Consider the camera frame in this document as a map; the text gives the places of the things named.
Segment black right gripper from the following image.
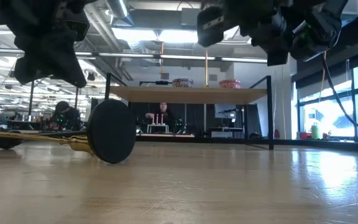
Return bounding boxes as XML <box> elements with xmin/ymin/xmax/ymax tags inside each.
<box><xmin>196</xmin><ymin>0</ymin><xmax>349</xmax><ymax>67</ymax></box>

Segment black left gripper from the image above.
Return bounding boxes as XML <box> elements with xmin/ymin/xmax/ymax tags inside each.
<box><xmin>0</xmin><ymin>0</ymin><xmax>98</xmax><ymax>90</ymax></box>

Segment pink round candle tin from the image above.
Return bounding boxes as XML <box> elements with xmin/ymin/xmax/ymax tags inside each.
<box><xmin>218</xmin><ymin>79</ymin><xmax>242</xmax><ymax>90</ymax></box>

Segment gold candlestick holder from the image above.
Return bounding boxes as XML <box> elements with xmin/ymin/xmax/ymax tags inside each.
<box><xmin>203</xmin><ymin>49</ymin><xmax>210</xmax><ymax>89</ymax></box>
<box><xmin>0</xmin><ymin>129</ymin><xmax>95</xmax><ymax>156</ymax></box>

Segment black candlestick holder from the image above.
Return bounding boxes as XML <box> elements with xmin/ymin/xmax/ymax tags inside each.
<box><xmin>0</xmin><ymin>98</ymin><xmax>137</xmax><ymax>164</ymax></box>

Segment purple round candle tin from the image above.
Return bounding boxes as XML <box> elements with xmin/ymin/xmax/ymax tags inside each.
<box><xmin>172</xmin><ymin>78</ymin><xmax>195</xmax><ymax>88</ymax></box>

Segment person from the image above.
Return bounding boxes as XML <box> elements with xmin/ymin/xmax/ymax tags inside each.
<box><xmin>50</xmin><ymin>100</ymin><xmax>83</xmax><ymax>131</ymax></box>
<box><xmin>144</xmin><ymin>101</ymin><xmax>177</xmax><ymax>133</ymax></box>

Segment grey screen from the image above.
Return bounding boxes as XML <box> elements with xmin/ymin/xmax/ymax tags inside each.
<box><xmin>214</xmin><ymin>104</ymin><xmax>239</xmax><ymax>119</ymax></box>

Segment green bottle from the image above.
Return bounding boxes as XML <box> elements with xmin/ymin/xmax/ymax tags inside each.
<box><xmin>311</xmin><ymin>123</ymin><xmax>322</xmax><ymax>140</ymax></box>

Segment grey ceiling box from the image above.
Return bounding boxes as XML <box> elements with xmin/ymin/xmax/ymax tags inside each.
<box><xmin>180</xmin><ymin>7</ymin><xmax>200</xmax><ymax>27</ymax></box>

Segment long light bar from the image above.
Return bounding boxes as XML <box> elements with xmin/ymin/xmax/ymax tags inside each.
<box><xmin>73</xmin><ymin>51</ymin><xmax>269</xmax><ymax>65</ymax></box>

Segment wooden shelf with black legs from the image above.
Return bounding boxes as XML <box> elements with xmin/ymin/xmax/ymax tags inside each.
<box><xmin>104</xmin><ymin>73</ymin><xmax>275</xmax><ymax>151</ymax></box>

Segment small white table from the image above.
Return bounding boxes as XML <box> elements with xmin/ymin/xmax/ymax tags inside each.
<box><xmin>147</xmin><ymin>123</ymin><xmax>170</xmax><ymax>134</ymax></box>

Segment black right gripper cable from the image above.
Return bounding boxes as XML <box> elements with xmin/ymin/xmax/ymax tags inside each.
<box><xmin>321</xmin><ymin>54</ymin><xmax>358</xmax><ymax>138</ymax></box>

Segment round silver ventilation duct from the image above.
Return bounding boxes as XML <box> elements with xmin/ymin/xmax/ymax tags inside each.
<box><xmin>106</xmin><ymin>0</ymin><xmax>135</xmax><ymax>27</ymax></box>

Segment black metal table frame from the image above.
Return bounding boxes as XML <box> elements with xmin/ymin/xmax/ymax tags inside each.
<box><xmin>135</xmin><ymin>134</ymin><xmax>358</xmax><ymax>154</ymax></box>

